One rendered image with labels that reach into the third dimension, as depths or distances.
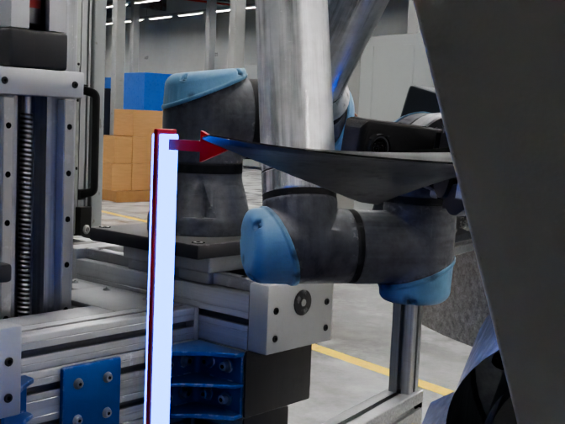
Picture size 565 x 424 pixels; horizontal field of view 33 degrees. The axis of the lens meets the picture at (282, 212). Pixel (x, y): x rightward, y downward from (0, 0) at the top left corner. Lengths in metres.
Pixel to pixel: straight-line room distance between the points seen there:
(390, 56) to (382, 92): 0.43
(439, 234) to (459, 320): 2.02
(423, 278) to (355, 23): 0.37
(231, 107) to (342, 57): 0.18
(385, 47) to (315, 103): 10.87
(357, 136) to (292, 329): 0.52
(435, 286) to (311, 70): 0.25
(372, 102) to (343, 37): 10.71
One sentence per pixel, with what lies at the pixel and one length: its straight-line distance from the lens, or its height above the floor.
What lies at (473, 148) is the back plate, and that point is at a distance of 0.30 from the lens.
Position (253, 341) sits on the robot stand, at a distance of 1.23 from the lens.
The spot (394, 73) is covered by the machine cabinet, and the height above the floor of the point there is 1.79.
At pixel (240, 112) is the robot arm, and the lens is 1.32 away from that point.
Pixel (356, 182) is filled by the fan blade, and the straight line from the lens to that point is 0.74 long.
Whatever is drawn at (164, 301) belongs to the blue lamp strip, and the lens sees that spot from 0.77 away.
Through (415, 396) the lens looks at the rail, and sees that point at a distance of 1.26.
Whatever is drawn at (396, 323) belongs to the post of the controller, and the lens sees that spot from 1.24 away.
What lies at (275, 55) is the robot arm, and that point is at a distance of 0.96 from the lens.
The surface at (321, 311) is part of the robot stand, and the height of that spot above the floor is 0.95.
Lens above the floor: 1.20
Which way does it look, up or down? 6 degrees down
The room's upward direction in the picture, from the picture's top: 2 degrees clockwise
